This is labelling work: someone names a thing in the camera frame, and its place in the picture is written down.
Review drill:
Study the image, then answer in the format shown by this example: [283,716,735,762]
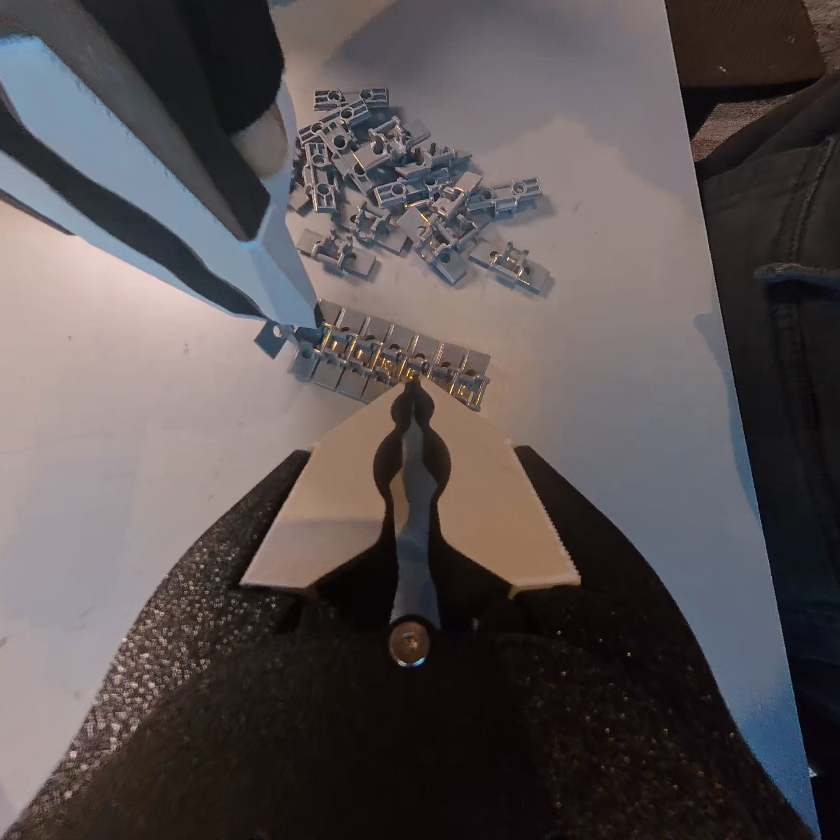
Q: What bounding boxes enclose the small grey track link cluster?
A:
[289,87,555,296]

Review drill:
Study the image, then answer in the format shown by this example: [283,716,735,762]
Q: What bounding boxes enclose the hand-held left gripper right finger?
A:
[415,379,583,631]

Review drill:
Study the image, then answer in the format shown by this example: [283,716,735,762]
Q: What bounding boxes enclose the grey desk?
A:
[0,0,821,834]

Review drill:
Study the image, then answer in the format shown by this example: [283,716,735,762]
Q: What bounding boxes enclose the person's dark jeans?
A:
[692,72,840,788]

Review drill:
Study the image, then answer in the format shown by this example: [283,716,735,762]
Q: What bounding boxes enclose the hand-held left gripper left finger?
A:
[238,379,414,632]

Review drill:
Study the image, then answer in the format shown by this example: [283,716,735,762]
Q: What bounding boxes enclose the short grey track link chain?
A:
[255,298,493,413]

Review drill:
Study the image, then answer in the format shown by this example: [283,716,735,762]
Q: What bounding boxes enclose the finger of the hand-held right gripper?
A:
[0,34,320,327]
[0,121,266,319]

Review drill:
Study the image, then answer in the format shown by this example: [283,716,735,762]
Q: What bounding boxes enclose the person's right hand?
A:
[231,104,290,181]

